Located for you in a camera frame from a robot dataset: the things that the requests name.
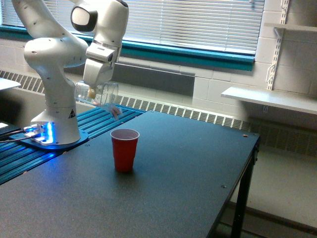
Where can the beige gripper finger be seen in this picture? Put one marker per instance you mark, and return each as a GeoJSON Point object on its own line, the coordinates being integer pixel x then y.
{"type": "Point", "coordinates": [91, 92]}

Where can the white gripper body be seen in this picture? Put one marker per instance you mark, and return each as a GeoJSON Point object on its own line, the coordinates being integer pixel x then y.
{"type": "Point", "coordinates": [100, 63]}

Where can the clear plastic cup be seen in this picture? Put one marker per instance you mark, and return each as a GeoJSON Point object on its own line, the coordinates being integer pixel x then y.
{"type": "Point", "coordinates": [106, 95]}

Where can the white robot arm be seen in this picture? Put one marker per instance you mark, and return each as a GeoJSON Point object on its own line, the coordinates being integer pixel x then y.
{"type": "Point", "coordinates": [53, 49]}

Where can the red plastic cup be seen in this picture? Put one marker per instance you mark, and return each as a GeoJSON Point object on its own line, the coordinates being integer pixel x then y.
{"type": "Point", "coordinates": [124, 144]}

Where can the white tabletop at left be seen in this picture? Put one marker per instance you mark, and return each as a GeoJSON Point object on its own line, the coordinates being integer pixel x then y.
{"type": "Point", "coordinates": [8, 84]}

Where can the blue slotted aluminium table section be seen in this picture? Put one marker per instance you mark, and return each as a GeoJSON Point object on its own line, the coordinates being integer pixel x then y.
{"type": "Point", "coordinates": [17, 158]}

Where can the white window blinds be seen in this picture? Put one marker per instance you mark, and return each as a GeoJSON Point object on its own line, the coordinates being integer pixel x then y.
{"type": "Point", "coordinates": [230, 26]}

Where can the teal window sill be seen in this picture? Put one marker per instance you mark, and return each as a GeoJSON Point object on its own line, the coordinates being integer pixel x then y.
{"type": "Point", "coordinates": [144, 50]}

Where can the black table leg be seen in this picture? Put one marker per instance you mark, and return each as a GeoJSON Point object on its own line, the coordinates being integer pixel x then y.
{"type": "Point", "coordinates": [242, 197]}

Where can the white baseboard radiator grille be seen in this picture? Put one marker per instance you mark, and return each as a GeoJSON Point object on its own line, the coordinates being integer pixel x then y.
{"type": "Point", "coordinates": [294, 140]}

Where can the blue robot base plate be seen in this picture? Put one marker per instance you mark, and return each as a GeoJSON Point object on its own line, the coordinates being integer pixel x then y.
{"type": "Point", "coordinates": [57, 147]}

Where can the white shelf bracket rail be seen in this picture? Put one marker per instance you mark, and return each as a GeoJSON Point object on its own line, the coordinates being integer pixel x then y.
{"type": "Point", "coordinates": [279, 32]}

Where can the upper white wall shelf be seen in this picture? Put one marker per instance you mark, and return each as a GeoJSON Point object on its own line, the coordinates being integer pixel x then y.
{"type": "Point", "coordinates": [292, 27]}

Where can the white wall shelf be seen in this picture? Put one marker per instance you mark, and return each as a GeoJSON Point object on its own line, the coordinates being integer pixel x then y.
{"type": "Point", "coordinates": [283, 100]}
{"type": "Point", "coordinates": [292, 27]}

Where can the lower white wall shelf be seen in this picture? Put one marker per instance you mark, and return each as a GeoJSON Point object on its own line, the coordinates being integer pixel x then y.
{"type": "Point", "coordinates": [283, 100]}

